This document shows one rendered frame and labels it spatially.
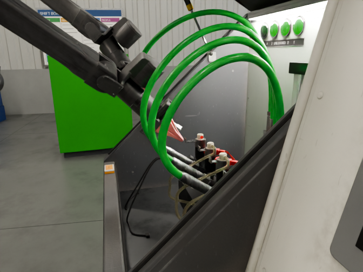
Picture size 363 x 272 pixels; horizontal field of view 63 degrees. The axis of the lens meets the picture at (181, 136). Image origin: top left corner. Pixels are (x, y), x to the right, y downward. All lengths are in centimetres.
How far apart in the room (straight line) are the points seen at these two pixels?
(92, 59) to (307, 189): 50
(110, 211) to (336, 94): 57
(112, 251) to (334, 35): 52
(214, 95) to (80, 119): 307
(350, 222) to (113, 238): 46
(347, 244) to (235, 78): 86
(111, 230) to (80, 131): 341
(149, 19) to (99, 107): 361
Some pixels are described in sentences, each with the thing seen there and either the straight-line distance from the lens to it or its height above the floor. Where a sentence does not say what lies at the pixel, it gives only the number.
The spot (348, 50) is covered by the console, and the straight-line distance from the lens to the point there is 40.
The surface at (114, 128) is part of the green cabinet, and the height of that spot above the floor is 35.
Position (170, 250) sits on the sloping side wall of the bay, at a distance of 47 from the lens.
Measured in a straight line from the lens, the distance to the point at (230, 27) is 69.
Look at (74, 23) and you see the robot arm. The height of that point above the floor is 140.
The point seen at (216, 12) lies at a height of 141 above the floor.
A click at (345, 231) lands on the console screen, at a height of 114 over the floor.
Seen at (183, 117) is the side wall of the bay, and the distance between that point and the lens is 108.
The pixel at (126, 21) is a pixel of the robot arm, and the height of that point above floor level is 140.
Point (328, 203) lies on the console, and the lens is 38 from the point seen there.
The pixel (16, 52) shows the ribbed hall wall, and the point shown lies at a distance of 762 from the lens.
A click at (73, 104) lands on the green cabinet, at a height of 70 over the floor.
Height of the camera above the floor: 132
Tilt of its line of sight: 16 degrees down
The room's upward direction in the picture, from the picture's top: 1 degrees counter-clockwise
